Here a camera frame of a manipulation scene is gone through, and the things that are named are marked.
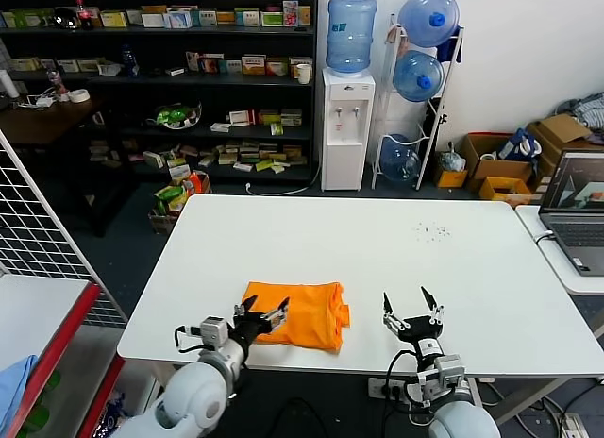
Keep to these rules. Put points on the flat white small box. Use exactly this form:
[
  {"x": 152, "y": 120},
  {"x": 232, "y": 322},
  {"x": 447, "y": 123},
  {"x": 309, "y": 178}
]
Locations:
[{"x": 221, "y": 127}]

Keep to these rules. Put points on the snack-filled cardboard box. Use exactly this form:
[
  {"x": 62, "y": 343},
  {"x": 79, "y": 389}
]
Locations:
[{"x": 177, "y": 199}]

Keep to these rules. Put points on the light blue cloth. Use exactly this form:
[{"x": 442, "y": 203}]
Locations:
[{"x": 11, "y": 391}]

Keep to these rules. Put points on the pile of clothes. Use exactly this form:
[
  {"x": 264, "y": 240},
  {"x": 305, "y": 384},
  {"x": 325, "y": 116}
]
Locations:
[{"x": 587, "y": 110}]

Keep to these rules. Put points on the white tape roll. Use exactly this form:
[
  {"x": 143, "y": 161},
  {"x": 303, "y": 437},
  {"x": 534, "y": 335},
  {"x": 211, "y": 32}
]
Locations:
[{"x": 78, "y": 96}]

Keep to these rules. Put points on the black shelving unit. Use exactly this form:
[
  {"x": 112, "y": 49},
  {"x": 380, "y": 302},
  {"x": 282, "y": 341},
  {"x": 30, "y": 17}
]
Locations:
[{"x": 141, "y": 91}]

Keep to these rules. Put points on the white red medicine box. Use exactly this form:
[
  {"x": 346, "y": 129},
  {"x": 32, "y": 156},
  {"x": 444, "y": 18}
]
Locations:
[{"x": 243, "y": 118}]

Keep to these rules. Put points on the white water dispenser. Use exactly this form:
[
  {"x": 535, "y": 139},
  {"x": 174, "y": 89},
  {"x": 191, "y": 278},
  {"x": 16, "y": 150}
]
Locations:
[{"x": 347, "y": 140}]

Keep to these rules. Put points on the white blue medicine box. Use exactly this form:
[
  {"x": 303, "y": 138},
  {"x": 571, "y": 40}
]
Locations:
[{"x": 178, "y": 19}]

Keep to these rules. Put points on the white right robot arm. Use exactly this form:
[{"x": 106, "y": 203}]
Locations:
[{"x": 462, "y": 424}]

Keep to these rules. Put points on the tall colourful carton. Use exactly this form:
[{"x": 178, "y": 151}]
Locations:
[{"x": 291, "y": 12}]

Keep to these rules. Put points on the red-edged white cart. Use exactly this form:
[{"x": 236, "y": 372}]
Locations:
[{"x": 56, "y": 325}]

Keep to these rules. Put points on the blue standing fan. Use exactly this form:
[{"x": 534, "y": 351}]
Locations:
[{"x": 441, "y": 122}]

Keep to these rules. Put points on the pink capped clear bottle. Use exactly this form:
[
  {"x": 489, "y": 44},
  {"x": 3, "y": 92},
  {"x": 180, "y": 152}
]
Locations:
[{"x": 55, "y": 84}]

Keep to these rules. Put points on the white power strip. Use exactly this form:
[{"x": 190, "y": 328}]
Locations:
[
  {"x": 571, "y": 426},
  {"x": 382, "y": 388}
]

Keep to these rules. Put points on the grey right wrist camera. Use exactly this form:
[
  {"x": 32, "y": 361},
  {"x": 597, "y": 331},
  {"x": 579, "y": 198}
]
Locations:
[{"x": 446, "y": 369}]

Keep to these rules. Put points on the white orange medicine box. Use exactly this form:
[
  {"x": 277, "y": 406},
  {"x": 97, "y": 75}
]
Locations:
[{"x": 254, "y": 65}]

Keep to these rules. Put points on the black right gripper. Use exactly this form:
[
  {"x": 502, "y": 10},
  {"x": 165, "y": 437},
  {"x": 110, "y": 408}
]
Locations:
[{"x": 420, "y": 331}]

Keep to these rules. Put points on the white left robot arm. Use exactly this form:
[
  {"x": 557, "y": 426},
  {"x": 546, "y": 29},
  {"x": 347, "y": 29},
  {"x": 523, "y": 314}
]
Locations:
[{"x": 198, "y": 395}]

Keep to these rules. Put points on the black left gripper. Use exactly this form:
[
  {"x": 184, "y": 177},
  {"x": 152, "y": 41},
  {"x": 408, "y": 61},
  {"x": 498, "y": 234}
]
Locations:
[{"x": 249, "y": 328}]

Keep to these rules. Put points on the dark brown wooden desk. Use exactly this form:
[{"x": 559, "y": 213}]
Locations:
[{"x": 42, "y": 122}]

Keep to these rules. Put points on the white paper cup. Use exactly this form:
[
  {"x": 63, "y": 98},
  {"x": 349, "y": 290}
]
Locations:
[{"x": 304, "y": 73}]

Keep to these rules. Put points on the small yellow cardboard box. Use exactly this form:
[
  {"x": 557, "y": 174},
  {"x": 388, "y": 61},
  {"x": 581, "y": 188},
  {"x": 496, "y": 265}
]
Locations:
[{"x": 450, "y": 179}]

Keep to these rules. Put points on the white power adapter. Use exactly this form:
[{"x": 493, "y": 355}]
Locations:
[{"x": 41, "y": 101}]

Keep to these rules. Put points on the yellow green medicine box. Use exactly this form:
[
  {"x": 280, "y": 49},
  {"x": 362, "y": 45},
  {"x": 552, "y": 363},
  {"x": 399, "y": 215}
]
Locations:
[{"x": 270, "y": 118}]

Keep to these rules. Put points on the green white plastic bag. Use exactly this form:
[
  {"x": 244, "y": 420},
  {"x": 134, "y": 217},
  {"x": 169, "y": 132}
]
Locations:
[{"x": 178, "y": 116}]

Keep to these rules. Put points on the cola bottle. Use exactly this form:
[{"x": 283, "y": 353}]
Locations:
[{"x": 85, "y": 15}]

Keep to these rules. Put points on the blue plastic bottle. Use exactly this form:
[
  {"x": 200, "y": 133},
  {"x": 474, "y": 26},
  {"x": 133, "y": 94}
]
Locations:
[{"x": 129, "y": 62}]

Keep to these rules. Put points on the orange t-shirt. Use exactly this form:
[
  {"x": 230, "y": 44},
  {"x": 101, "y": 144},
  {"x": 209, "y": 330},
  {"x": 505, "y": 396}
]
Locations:
[{"x": 307, "y": 315}]

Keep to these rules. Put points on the white cylindrical container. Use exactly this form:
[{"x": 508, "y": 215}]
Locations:
[{"x": 8, "y": 85}]

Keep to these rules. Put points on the large brown cardboard box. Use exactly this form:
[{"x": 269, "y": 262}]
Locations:
[{"x": 561, "y": 133}]

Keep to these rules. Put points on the silver laptop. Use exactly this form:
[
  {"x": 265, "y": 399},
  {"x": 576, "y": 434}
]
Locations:
[{"x": 573, "y": 211}]

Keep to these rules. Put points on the clear plastic bag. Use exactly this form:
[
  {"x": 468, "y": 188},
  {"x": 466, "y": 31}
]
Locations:
[{"x": 452, "y": 157}]

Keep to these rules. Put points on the blue shopping bag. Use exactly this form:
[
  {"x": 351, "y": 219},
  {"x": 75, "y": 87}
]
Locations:
[{"x": 516, "y": 145}]

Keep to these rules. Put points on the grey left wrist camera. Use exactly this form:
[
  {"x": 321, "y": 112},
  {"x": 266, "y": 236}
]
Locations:
[{"x": 214, "y": 333}]

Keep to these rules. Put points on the blue water jug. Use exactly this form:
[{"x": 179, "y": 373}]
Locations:
[
  {"x": 417, "y": 77},
  {"x": 400, "y": 159},
  {"x": 351, "y": 37},
  {"x": 427, "y": 18}
]

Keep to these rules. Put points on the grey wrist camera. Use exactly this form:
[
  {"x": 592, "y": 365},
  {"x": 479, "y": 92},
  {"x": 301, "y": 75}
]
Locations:
[
  {"x": 446, "y": 369},
  {"x": 214, "y": 333}
]

